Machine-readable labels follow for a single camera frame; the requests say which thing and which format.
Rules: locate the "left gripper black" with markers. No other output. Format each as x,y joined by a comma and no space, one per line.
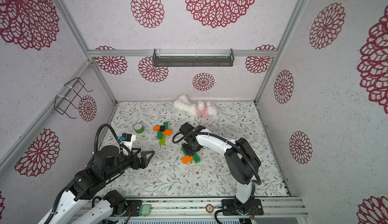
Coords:
144,162

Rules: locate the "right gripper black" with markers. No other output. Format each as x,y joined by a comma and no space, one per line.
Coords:
189,148

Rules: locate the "dark green lego brick back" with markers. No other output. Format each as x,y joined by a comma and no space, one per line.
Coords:
196,158

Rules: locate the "long lime green lego brick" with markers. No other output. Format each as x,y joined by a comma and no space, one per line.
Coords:
162,140

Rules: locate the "dark green lego brick front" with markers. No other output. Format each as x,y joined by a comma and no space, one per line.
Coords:
160,135

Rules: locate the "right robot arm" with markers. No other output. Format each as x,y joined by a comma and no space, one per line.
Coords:
242,162

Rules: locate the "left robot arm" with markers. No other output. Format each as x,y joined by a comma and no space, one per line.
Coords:
84,188

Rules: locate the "green tape roll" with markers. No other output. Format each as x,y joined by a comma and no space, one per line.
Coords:
138,128

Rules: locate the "white pink plush toy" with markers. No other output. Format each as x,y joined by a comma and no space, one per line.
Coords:
200,109

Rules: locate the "green connector block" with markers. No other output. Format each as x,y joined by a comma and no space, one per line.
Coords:
145,210

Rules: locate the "black wall shelf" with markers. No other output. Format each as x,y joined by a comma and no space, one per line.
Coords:
193,59

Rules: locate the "black wire wall rack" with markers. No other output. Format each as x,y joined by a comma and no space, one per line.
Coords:
63,102

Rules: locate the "metal base rail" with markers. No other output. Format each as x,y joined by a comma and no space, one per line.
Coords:
206,210

